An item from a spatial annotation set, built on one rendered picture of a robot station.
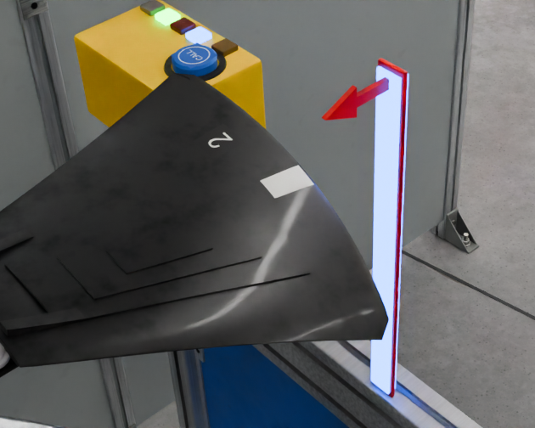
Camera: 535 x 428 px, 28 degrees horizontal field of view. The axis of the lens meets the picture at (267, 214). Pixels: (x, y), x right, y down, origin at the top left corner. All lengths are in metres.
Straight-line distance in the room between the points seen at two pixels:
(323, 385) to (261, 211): 0.39
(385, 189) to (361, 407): 0.26
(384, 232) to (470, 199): 1.67
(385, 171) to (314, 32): 1.00
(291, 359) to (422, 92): 1.09
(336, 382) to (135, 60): 0.34
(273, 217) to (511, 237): 1.76
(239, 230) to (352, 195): 1.41
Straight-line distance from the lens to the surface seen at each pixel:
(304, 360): 1.01
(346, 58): 1.84
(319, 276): 0.63
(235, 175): 0.66
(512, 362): 2.13
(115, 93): 0.99
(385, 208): 0.79
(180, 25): 1.00
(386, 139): 0.75
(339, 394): 0.99
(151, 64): 0.96
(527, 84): 2.86
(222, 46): 0.96
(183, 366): 1.27
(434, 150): 2.17
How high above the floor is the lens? 1.58
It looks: 41 degrees down
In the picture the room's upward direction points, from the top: 4 degrees counter-clockwise
